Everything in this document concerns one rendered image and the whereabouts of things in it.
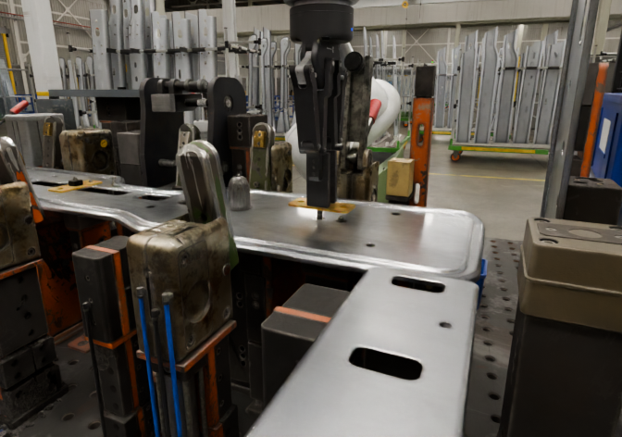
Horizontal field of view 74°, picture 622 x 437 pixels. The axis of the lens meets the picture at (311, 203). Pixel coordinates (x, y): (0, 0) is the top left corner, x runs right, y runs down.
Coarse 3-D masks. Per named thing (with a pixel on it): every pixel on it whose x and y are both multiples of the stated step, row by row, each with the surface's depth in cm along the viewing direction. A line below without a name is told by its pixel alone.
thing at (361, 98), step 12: (348, 60) 61; (360, 60) 61; (372, 60) 64; (348, 72) 64; (360, 72) 65; (372, 72) 65; (348, 84) 64; (360, 84) 65; (348, 96) 65; (360, 96) 65; (348, 108) 65; (360, 108) 65; (348, 120) 65; (360, 120) 65; (348, 132) 66; (360, 132) 64; (348, 144) 67; (360, 144) 65; (360, 156) 65; (360, 168) 65
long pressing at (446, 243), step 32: (128, 192) 71; (160, 192) 70; (256, 192) 69; (128, 224) 55; (256, 224) 53; (288, 224) 53; (320, 224) 53; (352, 224) 53; (384, 224) 53; (416, 224) 53; (448, 224) 53; (480, 224) 54; (288, 256) 45; (320, 256) 44; (352, 256) 43; (384, 256) 43; (416, 256) 43; (448, 256) 43; (480, 256) 44
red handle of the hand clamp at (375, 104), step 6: (372, 102) 74; (378, 102) 74; (372, 108) 72; (378, 108) 73; (372, 114) 72; (372, 120) 71; (354, 144) 67; (354, 150) 66; (348, 156) 66; (354, 156) 65; (354, 162) 66
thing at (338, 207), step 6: (300, 198) 57; (288, 204) 55; (294, 204) 55; (300, 204) 55; (330, 204) 55; (336, 204) 55; (342, 204) 55; (348, 204) 55; (324, 210) 53; (330, 210) 52; (336, 210) 52; (342, 210) 52; (348, 210) 52
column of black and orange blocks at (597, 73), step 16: (592, 64) 51; (608, 64) 51; (592, 80) 51; (592, 96) 52; (592, 112) 52; (592, 128) 53; (576, 144) 54; (592, 144) 53; (576, 160) 54; (576, 176) 55
